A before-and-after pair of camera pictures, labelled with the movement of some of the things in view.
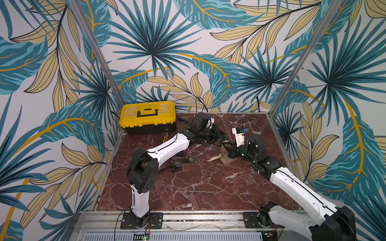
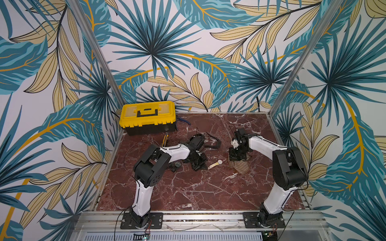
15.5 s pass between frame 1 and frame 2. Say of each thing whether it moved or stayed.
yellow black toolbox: stayed
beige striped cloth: moved
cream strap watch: moved
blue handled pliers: stayed
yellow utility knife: stayed
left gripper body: moved
